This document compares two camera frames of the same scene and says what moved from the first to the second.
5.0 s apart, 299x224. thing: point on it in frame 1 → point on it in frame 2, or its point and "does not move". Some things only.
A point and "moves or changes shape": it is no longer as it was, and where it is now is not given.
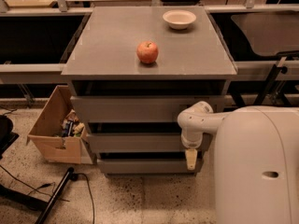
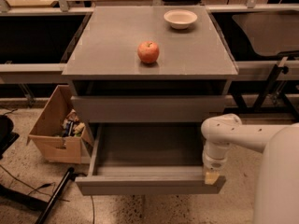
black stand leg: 30,202 does not move
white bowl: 179,19 does not move
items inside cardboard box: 71,126 does not move
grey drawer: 142,143 moves or changes shape
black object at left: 7,135 does not move
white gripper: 191,142 → 213,162
